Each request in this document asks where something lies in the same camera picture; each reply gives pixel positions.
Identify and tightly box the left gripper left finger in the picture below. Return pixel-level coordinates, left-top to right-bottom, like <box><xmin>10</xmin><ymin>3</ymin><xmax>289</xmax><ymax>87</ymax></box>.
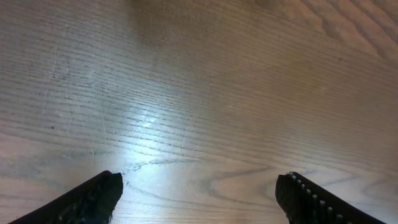
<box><xmin>10</xmin><ymin>170</ymin><xmax>123</xmax><ymax>224</ymax></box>

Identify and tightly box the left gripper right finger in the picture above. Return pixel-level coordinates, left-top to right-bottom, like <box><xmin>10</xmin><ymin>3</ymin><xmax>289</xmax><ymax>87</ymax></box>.
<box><xmin>275</xmin><ymin>172</ymin><xmax>384</xmax><ymax>224</ymax></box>

